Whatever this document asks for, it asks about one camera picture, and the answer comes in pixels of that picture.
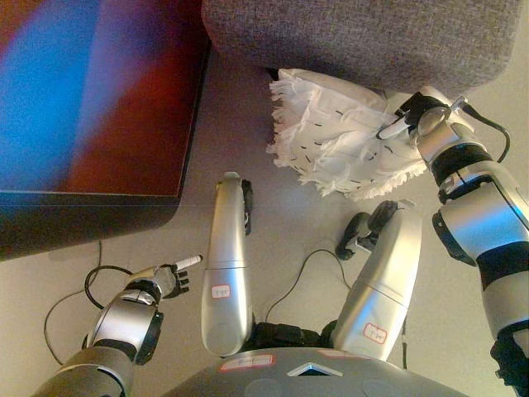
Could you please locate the grey robot torso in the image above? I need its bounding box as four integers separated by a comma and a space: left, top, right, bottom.
181, 321, 470, 397

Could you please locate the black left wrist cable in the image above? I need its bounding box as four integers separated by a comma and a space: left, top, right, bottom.
83, 265, 134, 310

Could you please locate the silver robot right leg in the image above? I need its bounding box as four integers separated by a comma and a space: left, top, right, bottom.
331, 198, 424, 361

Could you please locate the thin black floor cable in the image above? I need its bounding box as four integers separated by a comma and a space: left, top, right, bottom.
43, 239, 103, 366

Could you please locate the silver robot left leg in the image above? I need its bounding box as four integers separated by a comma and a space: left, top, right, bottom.
200, 170, 255, 359

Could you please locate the large flat screen television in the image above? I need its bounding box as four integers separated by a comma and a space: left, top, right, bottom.
0, 0, 212, 262

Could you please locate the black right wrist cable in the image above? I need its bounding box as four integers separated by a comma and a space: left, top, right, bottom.
452, 95, 512, 165

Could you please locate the black looped torso cable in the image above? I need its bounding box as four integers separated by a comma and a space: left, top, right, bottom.
263, 247, 353, 328

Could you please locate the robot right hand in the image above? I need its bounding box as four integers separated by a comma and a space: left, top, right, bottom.
375, 86, 456, 145

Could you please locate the grey fabric armchair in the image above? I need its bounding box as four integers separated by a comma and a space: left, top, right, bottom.
201, 0, 522, 97

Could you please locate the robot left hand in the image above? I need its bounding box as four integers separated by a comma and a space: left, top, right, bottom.
125, 255, 204, 301

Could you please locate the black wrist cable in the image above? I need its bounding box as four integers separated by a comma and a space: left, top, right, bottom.
83, 265, 134, 310
452, 95, 512, 165

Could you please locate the white fringed pillow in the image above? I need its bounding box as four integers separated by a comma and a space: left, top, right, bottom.
265, 67, 427, 203

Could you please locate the silver robot leg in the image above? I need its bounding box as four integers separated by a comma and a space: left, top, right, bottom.
200, 170, 255, 359
331, 198, 424, 361

